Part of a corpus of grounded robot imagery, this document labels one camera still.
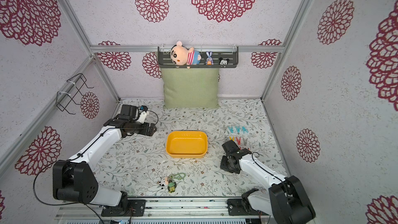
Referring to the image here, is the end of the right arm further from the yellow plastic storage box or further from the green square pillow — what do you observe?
the green square pillow

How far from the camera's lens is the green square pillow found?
966 millimetres

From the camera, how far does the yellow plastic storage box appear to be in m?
0.90
